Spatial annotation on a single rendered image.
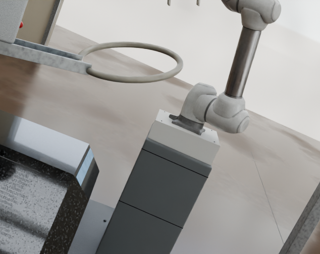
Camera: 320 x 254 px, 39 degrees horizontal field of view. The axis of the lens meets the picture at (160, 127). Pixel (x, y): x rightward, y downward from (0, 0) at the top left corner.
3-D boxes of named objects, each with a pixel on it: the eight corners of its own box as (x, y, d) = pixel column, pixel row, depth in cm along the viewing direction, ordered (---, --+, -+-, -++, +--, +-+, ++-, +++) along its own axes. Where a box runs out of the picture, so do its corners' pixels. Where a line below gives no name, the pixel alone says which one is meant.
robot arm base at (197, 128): (171, 117, 278) (174, 108, 276) (205, 131, 274) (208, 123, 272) (164, 120, 260) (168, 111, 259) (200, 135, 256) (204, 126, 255)
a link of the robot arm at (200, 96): (188, 113, 276) (202, 79, 272) (212, 126, 267) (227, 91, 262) (174, 112, 263) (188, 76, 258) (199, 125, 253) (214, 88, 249)
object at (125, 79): (101, 91, 181) (101, 84, 179) (61, 52, 218) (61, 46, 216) (204, 75, 203) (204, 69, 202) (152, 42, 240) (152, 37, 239)
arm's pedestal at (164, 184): (101, 219, 314) (147, 116, 293) (168, 248, 315) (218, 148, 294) (84, 257, 266) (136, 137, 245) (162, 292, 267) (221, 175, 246)
